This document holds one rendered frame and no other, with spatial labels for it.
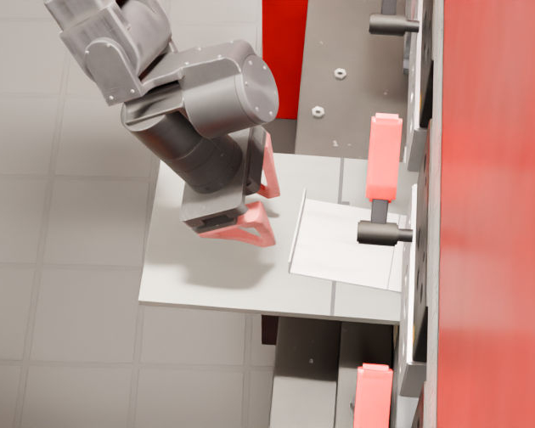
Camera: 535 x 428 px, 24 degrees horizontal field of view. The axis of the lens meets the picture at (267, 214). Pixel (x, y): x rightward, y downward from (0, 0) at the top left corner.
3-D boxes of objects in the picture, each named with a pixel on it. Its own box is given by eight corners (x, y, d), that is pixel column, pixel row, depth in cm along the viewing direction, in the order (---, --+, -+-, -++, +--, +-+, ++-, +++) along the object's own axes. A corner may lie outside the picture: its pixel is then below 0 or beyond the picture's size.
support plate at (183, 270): (163, 149, 127) (162, 144, 127) (419, 168, 126) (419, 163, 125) (138, 305, 118) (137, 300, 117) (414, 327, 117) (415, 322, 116)
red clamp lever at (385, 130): (367, 113, 89) (356, 245, 91) (424, 117, 89) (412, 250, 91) (366, 111, 91) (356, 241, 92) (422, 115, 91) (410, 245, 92)
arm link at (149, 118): (118, 76, 106) (108, 131, 103) (184, 55, 102) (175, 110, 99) (165, 121, 111) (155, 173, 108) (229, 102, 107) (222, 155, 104)
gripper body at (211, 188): (261, 122, 113) (217, 76, 108) (251, 216, 108) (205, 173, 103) (203, 139, 116) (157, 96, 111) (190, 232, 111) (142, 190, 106)
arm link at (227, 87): (121, 5, 106) (76, 47, 100) (233, -35, 101) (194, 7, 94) (182, 125, 111) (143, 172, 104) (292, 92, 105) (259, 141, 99)
